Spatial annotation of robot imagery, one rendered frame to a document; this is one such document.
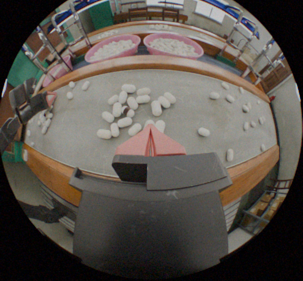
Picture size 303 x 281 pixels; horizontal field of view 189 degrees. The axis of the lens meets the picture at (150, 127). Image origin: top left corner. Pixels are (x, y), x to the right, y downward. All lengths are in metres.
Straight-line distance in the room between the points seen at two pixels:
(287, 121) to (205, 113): 4.29
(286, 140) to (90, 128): 4.63
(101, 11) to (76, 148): 2.95
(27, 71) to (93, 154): 0.93
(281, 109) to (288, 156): 1.58
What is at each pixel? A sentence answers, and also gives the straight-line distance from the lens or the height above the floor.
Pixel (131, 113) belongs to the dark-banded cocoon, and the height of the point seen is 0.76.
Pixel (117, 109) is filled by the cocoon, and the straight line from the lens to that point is 0.21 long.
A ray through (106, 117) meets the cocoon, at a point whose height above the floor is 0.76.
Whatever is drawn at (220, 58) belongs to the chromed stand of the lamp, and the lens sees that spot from 0.74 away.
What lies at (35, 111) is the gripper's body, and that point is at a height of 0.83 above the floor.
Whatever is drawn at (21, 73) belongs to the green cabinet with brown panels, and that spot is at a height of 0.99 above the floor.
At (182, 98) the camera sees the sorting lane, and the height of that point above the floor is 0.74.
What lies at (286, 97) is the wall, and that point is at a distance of 4.53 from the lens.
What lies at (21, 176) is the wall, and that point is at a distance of 1.78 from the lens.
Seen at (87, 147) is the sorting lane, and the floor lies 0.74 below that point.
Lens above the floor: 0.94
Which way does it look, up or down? 76 degrees down
